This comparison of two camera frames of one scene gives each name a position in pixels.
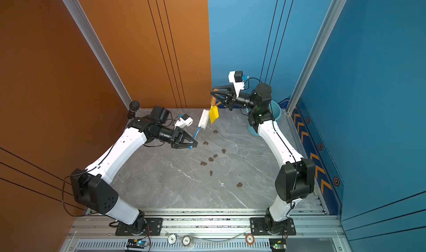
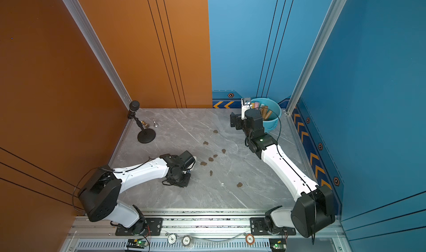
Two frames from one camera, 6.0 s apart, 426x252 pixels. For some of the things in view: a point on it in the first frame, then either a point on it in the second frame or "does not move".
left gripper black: [178, 135] to [185, 184]
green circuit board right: [278, 245] does not move
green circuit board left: [138, 243] does not move
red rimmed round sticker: [249, 239] does not move
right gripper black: [232, 100] to [238, 118]
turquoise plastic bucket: [275, 111] does not move
